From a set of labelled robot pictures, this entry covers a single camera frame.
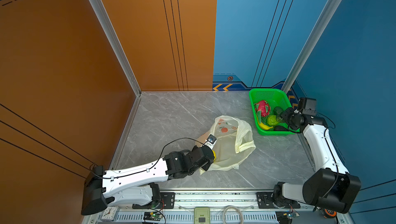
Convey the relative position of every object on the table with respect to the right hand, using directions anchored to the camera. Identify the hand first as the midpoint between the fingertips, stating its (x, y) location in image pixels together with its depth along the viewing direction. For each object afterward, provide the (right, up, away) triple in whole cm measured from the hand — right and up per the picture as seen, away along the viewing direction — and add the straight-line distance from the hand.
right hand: (282, 114), depth 82 cm
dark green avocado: (+7, +1, +19) cm, 21 cm away
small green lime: (-3, -2, -4) cm, 5 cm away
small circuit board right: (-4, -46, -12) cm, 48 cm away
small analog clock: (-85, -44, -13) cm, 97 cm away
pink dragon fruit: (-4, +3, +17) cm, 18 cm away
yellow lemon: (-36, -22, +3) cm, 43 cm away
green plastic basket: (+9, +10, +24) cm, 28 cm away
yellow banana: (-4, -9, +14) cm, 17 cm away
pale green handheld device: (-43, -44, -14) cm, 64 cm away
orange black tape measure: (+13, -43, -15) cm, 47 cm away
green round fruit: (+1, -4, +13) cm, 14 cm away
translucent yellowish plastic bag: (-28, -13, -11) cm, 33 cm away
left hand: (-39, -17, -9) cm, 43 cm away
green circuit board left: (-66, -46, -12) cm, 82 cm away
